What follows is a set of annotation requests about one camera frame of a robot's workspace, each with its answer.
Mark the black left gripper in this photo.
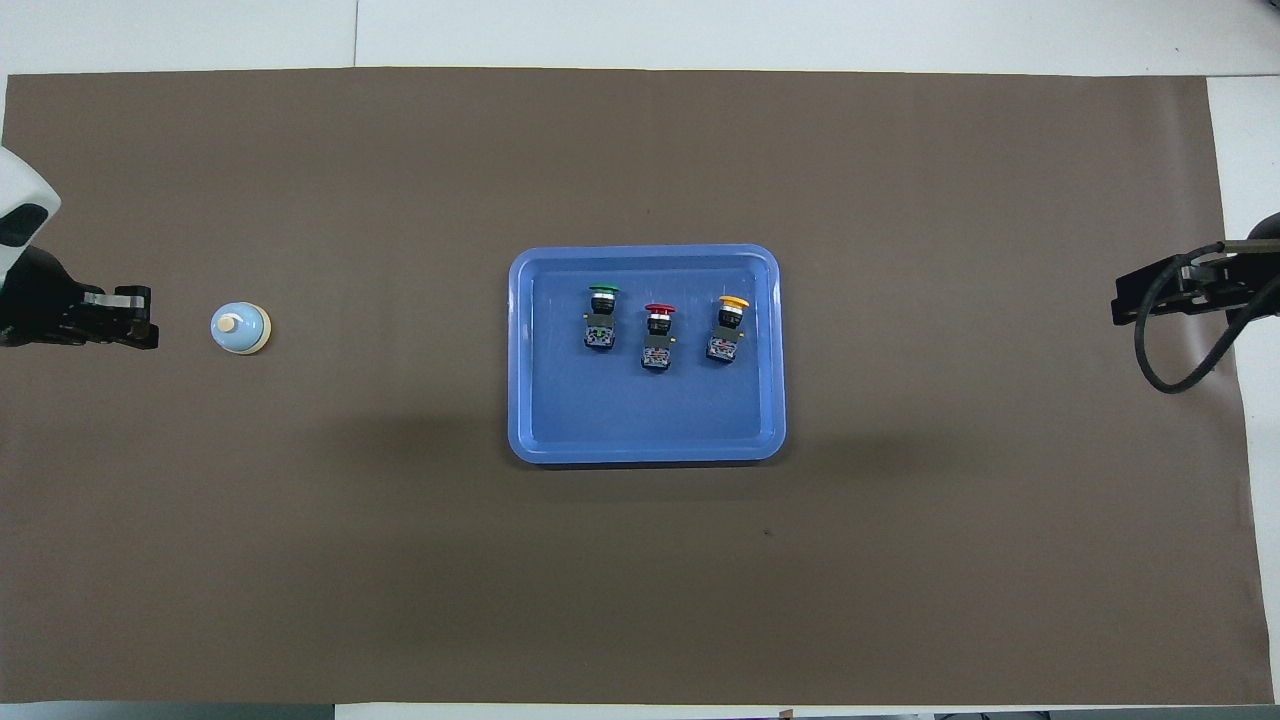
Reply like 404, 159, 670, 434
0, 245, 159, 349

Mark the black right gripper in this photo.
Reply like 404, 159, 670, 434
1112, 212, 1280, 328

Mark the light blue call bell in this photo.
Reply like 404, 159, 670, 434
210, 301, 272, 356

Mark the yellow push button switch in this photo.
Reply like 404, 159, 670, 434
706, 294, 751, 363

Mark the green push button switch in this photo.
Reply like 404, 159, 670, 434
584, 284, 621, 352

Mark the red push button switch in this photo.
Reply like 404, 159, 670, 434
640, 303, 678, 372

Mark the blue plastic tray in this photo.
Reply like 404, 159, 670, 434
507, 243, 787, 466

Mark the brown table mat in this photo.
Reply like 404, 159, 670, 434
0, 66, 1266, 706

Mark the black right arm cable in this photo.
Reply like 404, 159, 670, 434
1133, 245, 1253, 394

